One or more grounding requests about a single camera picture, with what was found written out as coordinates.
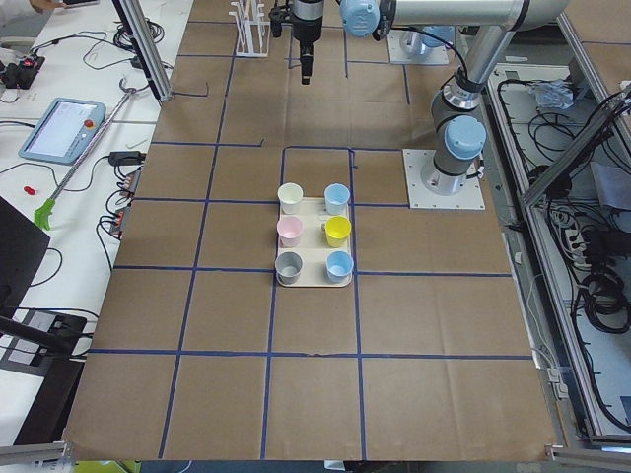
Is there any black monitor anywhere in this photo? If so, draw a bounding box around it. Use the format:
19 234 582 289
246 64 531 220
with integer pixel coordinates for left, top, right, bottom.
0 195 88 354

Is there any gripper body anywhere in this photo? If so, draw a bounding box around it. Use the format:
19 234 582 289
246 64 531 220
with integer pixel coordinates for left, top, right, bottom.
290 0 324 45

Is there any green handled reacher grabber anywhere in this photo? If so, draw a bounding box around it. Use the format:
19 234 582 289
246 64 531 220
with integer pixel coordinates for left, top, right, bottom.
34 77 137 231

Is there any white plastic cup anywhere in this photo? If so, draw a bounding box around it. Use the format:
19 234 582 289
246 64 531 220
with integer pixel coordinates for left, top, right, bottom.
277 182 304 215

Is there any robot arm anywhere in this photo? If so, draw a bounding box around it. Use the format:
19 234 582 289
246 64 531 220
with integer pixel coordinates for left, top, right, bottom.
340 1 487 196

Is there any grey plastic cup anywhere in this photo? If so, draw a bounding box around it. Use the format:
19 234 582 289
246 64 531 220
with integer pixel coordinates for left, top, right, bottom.
275 251 304 286

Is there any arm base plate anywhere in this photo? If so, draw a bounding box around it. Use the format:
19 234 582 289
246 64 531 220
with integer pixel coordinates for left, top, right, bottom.
387 30 450 66
402 149 485 211

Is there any cream serving tray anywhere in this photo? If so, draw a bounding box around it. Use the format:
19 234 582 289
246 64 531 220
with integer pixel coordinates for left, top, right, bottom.
276 197 353 288

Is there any aluminium frame post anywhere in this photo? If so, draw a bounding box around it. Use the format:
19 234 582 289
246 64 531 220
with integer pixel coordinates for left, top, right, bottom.
112 0 173 102

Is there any white wire cup rack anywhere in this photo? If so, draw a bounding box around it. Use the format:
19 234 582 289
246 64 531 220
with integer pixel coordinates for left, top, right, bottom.
229 0 270 58

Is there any black power adapter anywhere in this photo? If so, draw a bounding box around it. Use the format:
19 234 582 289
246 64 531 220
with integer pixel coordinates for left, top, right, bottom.
107 151 146 167

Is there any pink plastic cup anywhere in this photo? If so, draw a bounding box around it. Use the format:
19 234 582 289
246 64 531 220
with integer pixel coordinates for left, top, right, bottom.
276 215 304 247

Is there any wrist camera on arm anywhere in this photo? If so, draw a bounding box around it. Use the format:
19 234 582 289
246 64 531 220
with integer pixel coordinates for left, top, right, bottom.
268 5 291 38

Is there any light blue cup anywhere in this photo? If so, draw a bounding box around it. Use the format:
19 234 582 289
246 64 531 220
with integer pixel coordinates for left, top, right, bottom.
324 182 350 216
325 250 354 284

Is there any yellow plastic cup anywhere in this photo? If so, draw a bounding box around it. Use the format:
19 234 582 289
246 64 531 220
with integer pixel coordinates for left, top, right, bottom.
323 215 352 247

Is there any blue teach pendant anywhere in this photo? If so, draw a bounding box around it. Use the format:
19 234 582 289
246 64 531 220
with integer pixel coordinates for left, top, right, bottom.
19 98 106 165

